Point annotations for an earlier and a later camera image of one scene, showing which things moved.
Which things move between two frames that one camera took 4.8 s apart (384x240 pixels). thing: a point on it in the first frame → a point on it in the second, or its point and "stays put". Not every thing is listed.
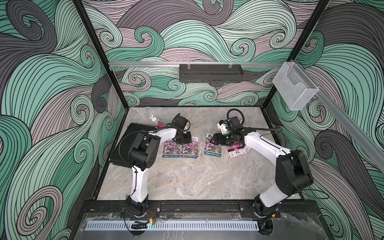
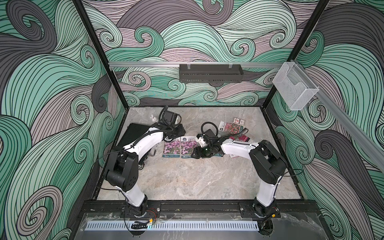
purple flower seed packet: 190,150 stays put
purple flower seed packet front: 171,149 stays put
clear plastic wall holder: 294,86 stays put
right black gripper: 218,139 → 198,153
